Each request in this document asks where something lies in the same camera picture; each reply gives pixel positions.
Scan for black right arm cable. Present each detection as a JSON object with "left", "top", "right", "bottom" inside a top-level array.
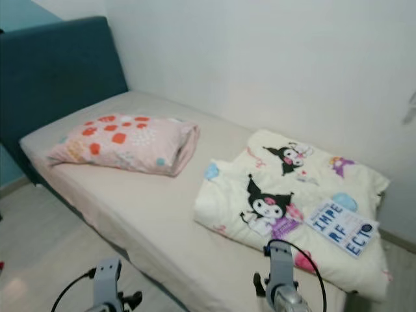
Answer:
[{"left": 263, "top": 239, "right": 328, "bottom": 312}]

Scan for pink patterned pillow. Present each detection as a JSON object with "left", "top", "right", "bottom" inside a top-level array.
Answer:
[{"left": 47, "top": 115, "right": 201, "bottom": 177}]

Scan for white paperback book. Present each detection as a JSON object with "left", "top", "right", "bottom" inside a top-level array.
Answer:
[{"left": 304, "top": 198, "right": 379, "bottom": 259}]

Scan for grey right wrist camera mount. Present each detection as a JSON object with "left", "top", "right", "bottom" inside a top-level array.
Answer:
[{"left": 266, "top": 240, "right": 296, "bottom": 306}]

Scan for mattress with cream sheet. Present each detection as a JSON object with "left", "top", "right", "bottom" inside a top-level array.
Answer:
[{"left": 18, "top": 91, "right": 391, "bottom": 312}]

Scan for cream cartoon print quilt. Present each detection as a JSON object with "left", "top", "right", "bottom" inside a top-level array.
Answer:
[{"left": 194, "top": 129, "right": 391, "bottom": 303}]

